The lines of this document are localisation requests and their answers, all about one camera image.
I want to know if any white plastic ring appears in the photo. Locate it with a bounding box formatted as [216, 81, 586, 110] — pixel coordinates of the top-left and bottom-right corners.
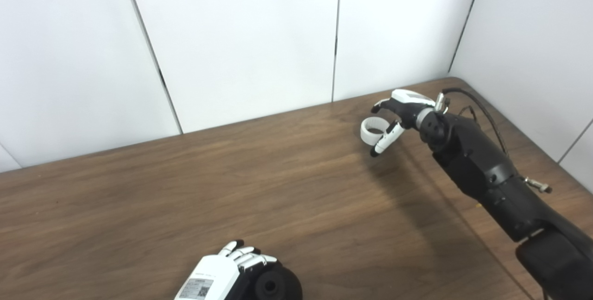
[361, 117, 394, 146]

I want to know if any right wrist thick black cable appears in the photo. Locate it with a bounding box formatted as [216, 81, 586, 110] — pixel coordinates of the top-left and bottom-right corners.
[435, 88, 510, 157]

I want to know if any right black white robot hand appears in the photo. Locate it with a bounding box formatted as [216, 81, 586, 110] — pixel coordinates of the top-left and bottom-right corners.
[370, 89, 438, 158]

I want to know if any right thin black wire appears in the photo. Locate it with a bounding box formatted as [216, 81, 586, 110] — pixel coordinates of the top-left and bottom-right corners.
[458, 105, 479, 122]

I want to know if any round black plastic part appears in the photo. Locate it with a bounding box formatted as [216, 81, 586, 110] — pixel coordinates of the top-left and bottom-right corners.
[250, 263, 303, 300]

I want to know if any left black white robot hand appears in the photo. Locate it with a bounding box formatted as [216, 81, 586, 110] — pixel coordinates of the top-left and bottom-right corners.
[174, 240, 278, 300]

